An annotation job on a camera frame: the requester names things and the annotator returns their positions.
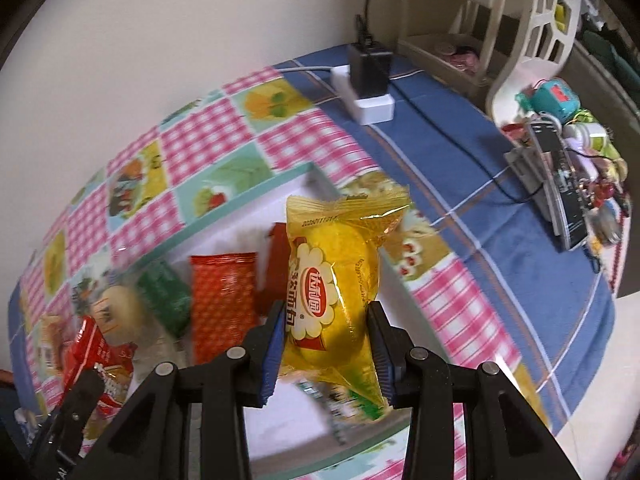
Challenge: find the red triangular snack packet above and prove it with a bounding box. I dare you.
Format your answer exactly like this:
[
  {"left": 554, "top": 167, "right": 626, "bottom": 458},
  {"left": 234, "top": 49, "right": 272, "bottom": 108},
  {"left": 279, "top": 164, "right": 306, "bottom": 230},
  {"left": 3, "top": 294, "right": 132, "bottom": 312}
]
[{"left": 60, "top": 315, "right": 141, "bottom": 418}]

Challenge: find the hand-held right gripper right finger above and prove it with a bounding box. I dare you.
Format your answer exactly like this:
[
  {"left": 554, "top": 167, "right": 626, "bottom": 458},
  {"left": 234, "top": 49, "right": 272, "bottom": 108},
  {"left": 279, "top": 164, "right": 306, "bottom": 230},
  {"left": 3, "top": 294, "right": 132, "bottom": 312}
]
[{"left": 366, "top": 301, "right": 571, "bottom": 480}]

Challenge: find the white cable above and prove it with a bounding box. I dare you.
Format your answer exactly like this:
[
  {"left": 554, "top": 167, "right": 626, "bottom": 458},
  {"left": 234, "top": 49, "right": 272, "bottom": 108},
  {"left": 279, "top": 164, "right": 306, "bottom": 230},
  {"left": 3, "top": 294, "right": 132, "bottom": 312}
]
[{"left": 275, "top": 62, "right": 333, "bottom": 74}]

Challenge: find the dark red snack packet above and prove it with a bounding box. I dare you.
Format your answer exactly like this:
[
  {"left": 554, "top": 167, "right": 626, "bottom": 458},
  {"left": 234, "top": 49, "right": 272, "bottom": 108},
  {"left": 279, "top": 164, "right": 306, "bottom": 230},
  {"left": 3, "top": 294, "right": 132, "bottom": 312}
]
[{"left": 255, "top": 222, "right": 291, "bottom": 318}]

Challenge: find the dark green snack packet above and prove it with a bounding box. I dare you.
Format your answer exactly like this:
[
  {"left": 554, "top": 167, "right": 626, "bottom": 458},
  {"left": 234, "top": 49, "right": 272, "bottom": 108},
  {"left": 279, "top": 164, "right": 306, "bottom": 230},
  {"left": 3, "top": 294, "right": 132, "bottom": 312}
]
[{"left": 135, "top": 259, "right": 193, "bottom": 338}]

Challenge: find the black charger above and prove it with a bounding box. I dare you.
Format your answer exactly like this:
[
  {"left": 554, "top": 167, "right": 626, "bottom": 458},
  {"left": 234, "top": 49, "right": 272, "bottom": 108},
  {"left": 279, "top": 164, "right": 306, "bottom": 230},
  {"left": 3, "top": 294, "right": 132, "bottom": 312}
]
[{"left": 347, "top": 42, "right": 393, "bottom": 101}]

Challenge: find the white tray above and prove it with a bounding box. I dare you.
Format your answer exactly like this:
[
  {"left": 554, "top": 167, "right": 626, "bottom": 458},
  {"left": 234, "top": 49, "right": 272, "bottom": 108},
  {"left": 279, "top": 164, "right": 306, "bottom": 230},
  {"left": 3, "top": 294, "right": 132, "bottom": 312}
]
[{"left": 107, "top": 162, "right": 416, "bottom": 476}]

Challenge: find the white lattice shelf rack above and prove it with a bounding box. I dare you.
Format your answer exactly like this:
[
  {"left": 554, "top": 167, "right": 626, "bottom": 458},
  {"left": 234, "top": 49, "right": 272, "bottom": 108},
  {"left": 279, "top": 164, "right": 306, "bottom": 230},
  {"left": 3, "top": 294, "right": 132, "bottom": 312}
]
[{"left": 397, "top": 0, "right": 586, "bottom": 116}]

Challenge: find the pink trinket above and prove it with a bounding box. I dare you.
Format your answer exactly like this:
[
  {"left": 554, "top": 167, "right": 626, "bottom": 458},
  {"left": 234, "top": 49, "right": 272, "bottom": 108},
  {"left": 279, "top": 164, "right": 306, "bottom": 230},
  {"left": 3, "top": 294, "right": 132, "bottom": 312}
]
[{"left": 435, "top": 42, "right": 481, "bottom": 73}]

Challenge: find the dark green cloth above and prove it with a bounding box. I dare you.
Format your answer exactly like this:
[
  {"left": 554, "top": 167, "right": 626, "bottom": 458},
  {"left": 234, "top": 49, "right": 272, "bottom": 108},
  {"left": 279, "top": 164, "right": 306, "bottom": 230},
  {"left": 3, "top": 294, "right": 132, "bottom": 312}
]
[{"left": 575, "top": 0, "right": 640, "bottom": 86}]

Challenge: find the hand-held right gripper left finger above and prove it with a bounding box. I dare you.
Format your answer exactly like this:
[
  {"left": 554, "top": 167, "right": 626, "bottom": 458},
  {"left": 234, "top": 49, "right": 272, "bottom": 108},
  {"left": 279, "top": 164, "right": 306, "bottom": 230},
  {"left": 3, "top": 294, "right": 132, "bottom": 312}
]
[{"left": 75, "top": 300, "right": 286, "bottom": 480}]

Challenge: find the yellow cake packet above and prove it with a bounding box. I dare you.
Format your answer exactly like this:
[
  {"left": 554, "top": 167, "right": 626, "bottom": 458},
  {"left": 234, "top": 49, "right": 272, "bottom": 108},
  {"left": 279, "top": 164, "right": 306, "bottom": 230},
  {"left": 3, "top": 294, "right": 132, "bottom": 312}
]
[{"left": 277, "top": 182, "right": 413, "bottom": 408}]

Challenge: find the red patterned snack packet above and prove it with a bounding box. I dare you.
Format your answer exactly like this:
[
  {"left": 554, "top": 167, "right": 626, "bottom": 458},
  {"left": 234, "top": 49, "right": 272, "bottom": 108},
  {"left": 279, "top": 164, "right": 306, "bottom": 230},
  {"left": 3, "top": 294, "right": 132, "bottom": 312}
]
[{"left": 189, "top": 252, "right": 258, "bottom": 366}]

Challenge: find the blue striped cloth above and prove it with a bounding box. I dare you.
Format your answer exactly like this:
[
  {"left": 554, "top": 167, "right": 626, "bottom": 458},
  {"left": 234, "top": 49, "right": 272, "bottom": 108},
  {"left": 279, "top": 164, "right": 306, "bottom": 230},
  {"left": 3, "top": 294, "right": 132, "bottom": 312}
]
[{"left": 270, "top": 42, "right": 618, "bottom": 436}]

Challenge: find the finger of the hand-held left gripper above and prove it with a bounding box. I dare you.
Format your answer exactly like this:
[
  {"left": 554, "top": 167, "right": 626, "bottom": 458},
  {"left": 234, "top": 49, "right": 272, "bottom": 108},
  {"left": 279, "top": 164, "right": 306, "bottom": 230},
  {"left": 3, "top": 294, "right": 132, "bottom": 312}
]
[{"left": 30, "top": 367, "right": 106, "bottom": 461}]

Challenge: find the teal toy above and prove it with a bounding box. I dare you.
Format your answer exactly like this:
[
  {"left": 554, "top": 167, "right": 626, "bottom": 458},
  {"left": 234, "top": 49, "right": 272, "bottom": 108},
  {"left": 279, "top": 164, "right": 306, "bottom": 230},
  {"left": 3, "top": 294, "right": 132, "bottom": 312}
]
[{"left": 515, "top": 77, "right": 583, "bottom": 123}]

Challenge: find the pile of small colourful trinkets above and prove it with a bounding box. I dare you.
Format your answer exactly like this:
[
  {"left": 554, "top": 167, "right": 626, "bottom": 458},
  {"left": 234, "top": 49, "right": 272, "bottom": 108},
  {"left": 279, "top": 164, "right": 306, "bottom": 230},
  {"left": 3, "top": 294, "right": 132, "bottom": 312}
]
[{"left": 560, "top": 110, "right": 633, "bottom": 273}]

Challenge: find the clear steamed cake packet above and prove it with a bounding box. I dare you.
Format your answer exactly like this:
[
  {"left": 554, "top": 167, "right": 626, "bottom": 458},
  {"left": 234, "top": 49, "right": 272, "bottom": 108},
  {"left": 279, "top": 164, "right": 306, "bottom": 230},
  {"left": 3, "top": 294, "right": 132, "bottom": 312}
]
[{"left": 87, "top": 282, "right": 151, "bottom": 356}]

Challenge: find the pink checkered fruit tablecloth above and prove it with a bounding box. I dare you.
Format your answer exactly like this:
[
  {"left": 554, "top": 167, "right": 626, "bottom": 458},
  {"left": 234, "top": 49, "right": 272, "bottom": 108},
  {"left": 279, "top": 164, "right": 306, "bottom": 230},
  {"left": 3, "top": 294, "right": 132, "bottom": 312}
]
[{"left": 7, "top": 65, "right": 556, "bottom": 480}]

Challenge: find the white power strip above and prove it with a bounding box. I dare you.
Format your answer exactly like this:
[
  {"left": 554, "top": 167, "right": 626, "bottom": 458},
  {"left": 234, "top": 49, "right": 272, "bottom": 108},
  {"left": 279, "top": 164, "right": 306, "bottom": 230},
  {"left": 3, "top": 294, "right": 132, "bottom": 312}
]
[{"left": 330, "top": 62, "right": 397, "bottom": 126}]

